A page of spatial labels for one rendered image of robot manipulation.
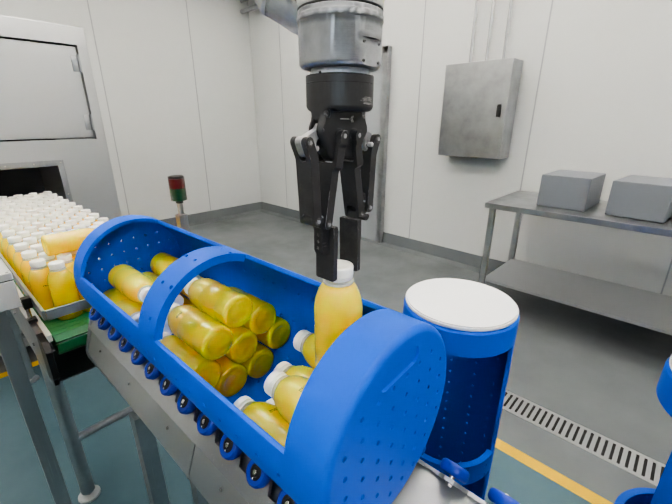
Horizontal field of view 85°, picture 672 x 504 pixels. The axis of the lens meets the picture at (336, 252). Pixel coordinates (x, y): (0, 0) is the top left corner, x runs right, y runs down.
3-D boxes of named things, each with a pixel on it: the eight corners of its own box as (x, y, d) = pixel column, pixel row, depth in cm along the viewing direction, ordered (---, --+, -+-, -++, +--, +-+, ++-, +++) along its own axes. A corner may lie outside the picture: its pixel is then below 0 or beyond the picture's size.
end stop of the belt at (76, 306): (48, 320, 102) (45, 311, 101) (47, 319, 102) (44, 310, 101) (185, 277, 130) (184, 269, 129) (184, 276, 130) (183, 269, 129)
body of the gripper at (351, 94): (340, 66, 35) (339, 166, 38) (390, 74, 41) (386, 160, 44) (287, 72, 40) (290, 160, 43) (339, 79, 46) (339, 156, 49)
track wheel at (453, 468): (463, 483, 54) (469, 469, 54) (435, 465, 56) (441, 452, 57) (468, 487, 57) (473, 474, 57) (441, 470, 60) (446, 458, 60)
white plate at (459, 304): (386, 286, 102) (386, 290, 103) (450, 338, 78) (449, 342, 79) (467, 272, 112) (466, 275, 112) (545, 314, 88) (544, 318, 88)
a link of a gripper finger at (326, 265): (338, 226, 44) (334, 227, 43) (337, 280, 46) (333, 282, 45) (320, 222, 45) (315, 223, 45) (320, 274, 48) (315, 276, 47)
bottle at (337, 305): (363, 366, 56) (366, 267, 51) (357, 396, 50) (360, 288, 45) (320, 361, 57) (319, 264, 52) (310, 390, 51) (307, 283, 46)
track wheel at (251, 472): (270, 466, 55) (278, 465, 56) (251, 449, 58) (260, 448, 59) (256, 496, 54) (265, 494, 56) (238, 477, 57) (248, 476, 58)
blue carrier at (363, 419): (329, 593, 44) (317, 408, 33) (89, 330, 99) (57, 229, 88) (441, 439, 63) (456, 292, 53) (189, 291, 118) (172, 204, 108)
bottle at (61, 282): (56, 323, 110) (42, 273, 105) (58, 313, 116) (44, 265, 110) (83, 317, 114) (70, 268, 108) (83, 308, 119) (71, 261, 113)
